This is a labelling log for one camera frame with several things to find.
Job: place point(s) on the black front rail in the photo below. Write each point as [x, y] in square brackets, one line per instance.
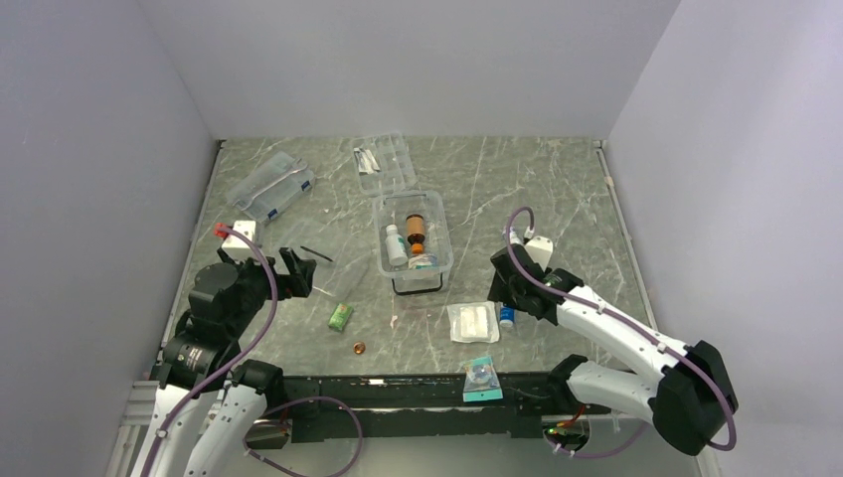
[327, 407]

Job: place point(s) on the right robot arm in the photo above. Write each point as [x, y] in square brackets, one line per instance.
[683, 391]

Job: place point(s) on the amber medicine bottle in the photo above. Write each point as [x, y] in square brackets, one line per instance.
[416, 233]

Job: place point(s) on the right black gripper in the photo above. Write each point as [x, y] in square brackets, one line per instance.
[500, 291]

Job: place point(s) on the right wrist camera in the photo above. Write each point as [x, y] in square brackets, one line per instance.
[540, 250]

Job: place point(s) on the metal tweezers in tray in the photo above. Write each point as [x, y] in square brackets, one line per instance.
[367, 163]

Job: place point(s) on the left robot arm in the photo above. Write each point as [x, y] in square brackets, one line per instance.
[209, 392]

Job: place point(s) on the teal packaged item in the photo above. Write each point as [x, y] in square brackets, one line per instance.
[481, 381]

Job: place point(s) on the green sachet packet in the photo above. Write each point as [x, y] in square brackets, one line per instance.
[340, 317]

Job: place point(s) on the clear box with blue latches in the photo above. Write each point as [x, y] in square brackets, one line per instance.
[272, 187]

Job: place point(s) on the white gauze packet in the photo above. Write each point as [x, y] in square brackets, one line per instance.
[473, 323]

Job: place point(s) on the white medicine bottle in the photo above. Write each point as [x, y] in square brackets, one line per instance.
[395, 246]

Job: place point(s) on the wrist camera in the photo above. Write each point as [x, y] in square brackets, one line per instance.
[540, 250]
[232, 245]

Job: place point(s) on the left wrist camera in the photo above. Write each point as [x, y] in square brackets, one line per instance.
[232, 245]

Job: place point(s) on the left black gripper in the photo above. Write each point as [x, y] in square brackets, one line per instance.
[298, 281]

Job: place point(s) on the clear kit lid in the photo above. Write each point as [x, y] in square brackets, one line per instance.
[342, 259]

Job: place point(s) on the clear divided organizer tray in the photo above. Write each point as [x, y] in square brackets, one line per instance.
[393, 155]

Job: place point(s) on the blue white bandage roll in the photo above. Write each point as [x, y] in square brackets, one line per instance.
[507, 317]

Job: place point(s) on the clear medicine kit box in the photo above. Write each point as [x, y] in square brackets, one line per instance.
[393, 210]

